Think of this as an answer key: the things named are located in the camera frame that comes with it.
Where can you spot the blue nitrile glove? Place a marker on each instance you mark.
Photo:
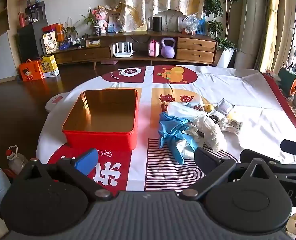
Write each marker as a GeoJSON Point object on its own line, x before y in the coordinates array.
{"type": "Point", "coordinates": [171, 128]}

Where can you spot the white cupboard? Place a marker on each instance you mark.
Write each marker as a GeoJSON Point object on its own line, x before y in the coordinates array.
{"type": "Point", "coordinates": [0, 60]}

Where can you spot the orange gift bag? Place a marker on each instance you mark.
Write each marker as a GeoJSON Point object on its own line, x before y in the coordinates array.
{"type": "Point", "coordinates": [30, 71]}

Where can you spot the flat cardboard box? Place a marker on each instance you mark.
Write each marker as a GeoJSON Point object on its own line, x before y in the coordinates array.
{"type": "Point", "coordinates": [93, 43]}

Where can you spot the plastic oil bottle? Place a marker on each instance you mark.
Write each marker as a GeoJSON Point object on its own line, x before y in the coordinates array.
{"type": "Point", "coordinates": [17, 161]}

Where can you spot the black speaker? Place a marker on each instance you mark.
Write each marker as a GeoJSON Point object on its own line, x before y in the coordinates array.
{"type": "Point", "coordinates": [157, 23]}

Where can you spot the orange round object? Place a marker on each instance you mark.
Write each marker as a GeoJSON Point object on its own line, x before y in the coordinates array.
{"type": "Point", "coordinates": [209, 108]}

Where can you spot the white plastic wrapper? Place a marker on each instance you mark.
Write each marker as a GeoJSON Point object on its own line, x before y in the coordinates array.
{"type": "Point", "coordinates": [185, 150]}

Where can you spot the silver foil packet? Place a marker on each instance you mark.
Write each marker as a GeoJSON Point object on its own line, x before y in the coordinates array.
{"type": "Point", "coordinates": [224, 106]}

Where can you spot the grey scalloped cushion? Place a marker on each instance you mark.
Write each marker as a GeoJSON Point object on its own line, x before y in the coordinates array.
{"type": "Point", "coordinates": [170, 17]}

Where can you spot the pink toy case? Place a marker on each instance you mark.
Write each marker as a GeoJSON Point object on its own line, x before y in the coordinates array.
{"type": "Point", "coordinates": [154, 48]}

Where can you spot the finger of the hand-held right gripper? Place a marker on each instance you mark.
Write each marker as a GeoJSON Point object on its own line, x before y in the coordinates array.
{"type": "Point", "coordinates": [290, 171]}
{"type": "Point", "coordinates": [295, 148]}

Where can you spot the small potted plant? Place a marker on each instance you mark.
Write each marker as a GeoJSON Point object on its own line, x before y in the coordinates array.
{"type": "Point", "coordinates": [96, 30]}

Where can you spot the yellow curtain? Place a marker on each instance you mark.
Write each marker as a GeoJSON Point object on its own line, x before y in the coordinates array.
{"type": "Point", "coordinates": [271, 17]}

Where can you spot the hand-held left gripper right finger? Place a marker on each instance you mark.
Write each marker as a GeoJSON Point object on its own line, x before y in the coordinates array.
{"type": "Point", "coordinates": [206, 158]}

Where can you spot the yellow carton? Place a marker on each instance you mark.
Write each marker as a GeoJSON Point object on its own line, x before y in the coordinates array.
{"type": "Point", "coordinates": [49, 66]}

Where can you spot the clear plastic bag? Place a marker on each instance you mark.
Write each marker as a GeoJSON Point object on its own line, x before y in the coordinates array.
{"type": "Point", "coordinates": [180, 110]}

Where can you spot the red thermos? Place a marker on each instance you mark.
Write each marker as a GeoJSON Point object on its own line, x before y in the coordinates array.
{"type": "Point", "coordinates": [22, 20]}

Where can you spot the green bin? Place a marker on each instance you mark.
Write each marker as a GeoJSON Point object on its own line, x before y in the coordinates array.
{"type": "Point", "coordinates": [286, 80]}

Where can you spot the wooden TV cabinet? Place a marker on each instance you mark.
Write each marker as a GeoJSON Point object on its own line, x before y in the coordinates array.
{"type": "Point", "coordinates": [195, 55]}

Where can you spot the black cabinet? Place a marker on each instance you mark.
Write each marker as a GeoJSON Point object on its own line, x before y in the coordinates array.
{"type": "Point", "coordinates": [29, 42]}

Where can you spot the black coffee machine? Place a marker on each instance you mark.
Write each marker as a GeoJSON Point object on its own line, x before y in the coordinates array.
{"type": "Point", "coordinates": [35, 11]}

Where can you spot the white stool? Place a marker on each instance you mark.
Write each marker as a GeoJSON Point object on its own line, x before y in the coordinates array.
{"type": "Point", "coordinates": [54, 102]}

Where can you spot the blue packet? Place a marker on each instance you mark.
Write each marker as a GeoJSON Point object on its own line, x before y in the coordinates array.
{"type": "Point", "coordinates": [202, 27]}

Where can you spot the white router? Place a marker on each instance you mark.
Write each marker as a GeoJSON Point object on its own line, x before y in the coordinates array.
{"type": "Point", "coordinates": [121, 52]}

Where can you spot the yellow soft toy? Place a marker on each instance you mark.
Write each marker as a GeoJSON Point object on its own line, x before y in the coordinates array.
{"type": "Point", "coordinates": [231, 115]}

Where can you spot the transparent wrapped biscuit packet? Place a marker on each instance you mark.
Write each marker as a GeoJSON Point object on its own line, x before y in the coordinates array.
{"type": "Point", "coordinates": [231, 125]}

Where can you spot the snack box with window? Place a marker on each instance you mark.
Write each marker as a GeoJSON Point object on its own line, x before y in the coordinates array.
{"type": "Point", "coordinates": [49, 43]}

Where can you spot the tall green plant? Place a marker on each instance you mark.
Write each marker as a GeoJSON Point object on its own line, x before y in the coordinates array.
{"type": "Point", "coordinates": [214, 7]}

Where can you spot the printed tablecloth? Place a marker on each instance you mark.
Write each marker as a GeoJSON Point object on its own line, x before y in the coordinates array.
{"type": "Point", "coordinates": [237, 90]}

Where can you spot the red tin box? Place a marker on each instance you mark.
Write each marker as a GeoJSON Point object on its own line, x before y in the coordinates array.
{"type": "Point", "coordinates": [100, 137]}

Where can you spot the white planter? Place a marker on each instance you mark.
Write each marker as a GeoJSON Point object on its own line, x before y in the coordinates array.
{"type": "Point", "coordinates": [225, 58]}

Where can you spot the orange and red box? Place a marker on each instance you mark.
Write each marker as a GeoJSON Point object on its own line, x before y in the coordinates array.
{"type": "Point", "coordinates": [54, 28]}

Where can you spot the clear packet of dried bits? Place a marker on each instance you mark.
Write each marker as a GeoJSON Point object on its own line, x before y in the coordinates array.
{"type": "Point", "coordinates": [214, 118]}

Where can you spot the pink doll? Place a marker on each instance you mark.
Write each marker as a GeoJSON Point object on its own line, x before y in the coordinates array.
{"type": "Point", "coordinates": [101, 20]}

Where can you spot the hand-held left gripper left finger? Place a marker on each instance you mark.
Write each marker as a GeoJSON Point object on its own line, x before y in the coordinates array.
{"type": "Point", "coordinates": [86, 160]}

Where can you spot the purple kettlebell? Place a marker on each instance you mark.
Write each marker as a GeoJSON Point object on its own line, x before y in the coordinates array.
{"type": "Point", "coordinates": [167, 51]}

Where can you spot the clear bag of small goods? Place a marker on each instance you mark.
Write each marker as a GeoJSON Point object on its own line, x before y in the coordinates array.
{"type": "Point", "coordinates": [190, 23]}

